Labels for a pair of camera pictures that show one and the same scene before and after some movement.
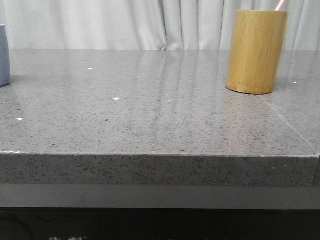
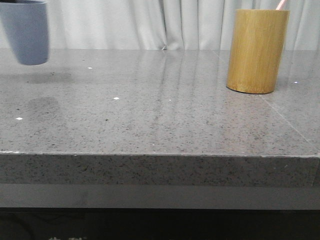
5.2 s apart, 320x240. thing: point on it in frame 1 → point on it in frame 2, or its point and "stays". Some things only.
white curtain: (146, 25) stays
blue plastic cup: (5, 57) → (26, 23)
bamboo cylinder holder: (256, 50) stays
